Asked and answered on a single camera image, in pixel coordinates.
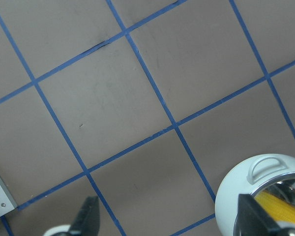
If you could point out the yellow corn cob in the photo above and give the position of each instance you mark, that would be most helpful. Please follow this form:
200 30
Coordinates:
278 209

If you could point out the pale green cooking pot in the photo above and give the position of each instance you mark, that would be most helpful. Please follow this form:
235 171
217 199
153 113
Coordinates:
250 176

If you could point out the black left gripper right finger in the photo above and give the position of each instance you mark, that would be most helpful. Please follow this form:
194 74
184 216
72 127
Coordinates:
253 220

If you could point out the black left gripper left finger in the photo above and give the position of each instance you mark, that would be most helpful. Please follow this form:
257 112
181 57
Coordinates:
87 221

